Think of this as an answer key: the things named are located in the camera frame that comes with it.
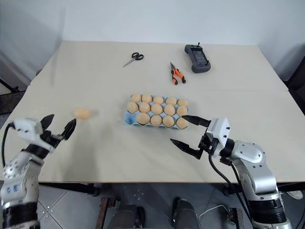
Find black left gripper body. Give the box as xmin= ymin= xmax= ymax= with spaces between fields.
xmin=40 ymin=130 xmax=64 ymax=153

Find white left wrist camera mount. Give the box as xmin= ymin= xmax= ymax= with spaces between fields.
xmin=13 ymin=117 xmax=45 ymax=144

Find blue egg carton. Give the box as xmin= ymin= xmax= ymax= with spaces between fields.
xmin=122 ymin=94 xmax=190 ymax=131

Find thin white floor cable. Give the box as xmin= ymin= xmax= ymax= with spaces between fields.
xmin=198 ymin=204 xmax=230 ymax=220

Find black handled scissors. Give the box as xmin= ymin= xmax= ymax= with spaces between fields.
xmin=122 ymin=52 xmax=144 ymax=68

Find dark chair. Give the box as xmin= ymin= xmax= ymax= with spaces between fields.
xmin=284 ymin=44 xmax=305 ymax=99

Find dark rounded robot foot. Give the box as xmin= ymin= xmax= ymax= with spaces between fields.
xmin=172 ymin=197 xmax=199 ymax=229

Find black floor stand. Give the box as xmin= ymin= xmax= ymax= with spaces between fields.
xmin=0 ymin=75 xmax=20 ymax=93

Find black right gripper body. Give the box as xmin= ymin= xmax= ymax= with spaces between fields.
xmin=197 ymin=133 xmax=219 ymax=158

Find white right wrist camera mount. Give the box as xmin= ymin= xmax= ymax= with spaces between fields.
xmin=205 ymin=117 xmax=232 ymax=146

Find orange black pliers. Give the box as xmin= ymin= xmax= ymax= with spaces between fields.
xmin=169 ymin=61 xmax=187 ymax=86

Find rusty brown metal rail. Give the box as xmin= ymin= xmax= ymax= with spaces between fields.
xmin=228 ymin=207 xmax=244 ymax=229
xmin=94 ymin=197 xmax=111 ymax=229

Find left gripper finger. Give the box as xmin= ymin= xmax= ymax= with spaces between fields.
xmin=61 ymin=118 xmax=78 ymax=141
xmin=39 ymin=114 xmax=55 ymax=132

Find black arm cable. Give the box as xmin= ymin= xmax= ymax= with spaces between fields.
xmin=0 ymin=122 xmax=16 ymax=168
xmin=208 ymin=152 xmax=254 ymax=225

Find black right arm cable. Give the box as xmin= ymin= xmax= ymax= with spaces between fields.
xmin=208 ymin=152 xmax=254 ymax=225

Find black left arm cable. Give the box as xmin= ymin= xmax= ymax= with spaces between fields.
xmin=0 ymin=122 xmax=16 ymax=168

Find grey handheld controller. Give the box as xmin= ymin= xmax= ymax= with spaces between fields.
xmin=183 ymin=42 xmax=212 ymax=74

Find loose tan egg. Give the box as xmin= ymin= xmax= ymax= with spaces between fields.
xmin=74 ymin=108 xmax=92 ymax=119

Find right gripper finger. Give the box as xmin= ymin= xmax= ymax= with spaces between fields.
xmin=170 ymin=138 xmax=203 ymax=160
xmin=182 ymin=114 xmax=212 ymax=128

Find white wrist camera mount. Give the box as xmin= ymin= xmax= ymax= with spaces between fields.
xmin=13 ymin=117 xmax=45 ymax=144
xmin=205 ymin=117 xmax=232 ymax=146

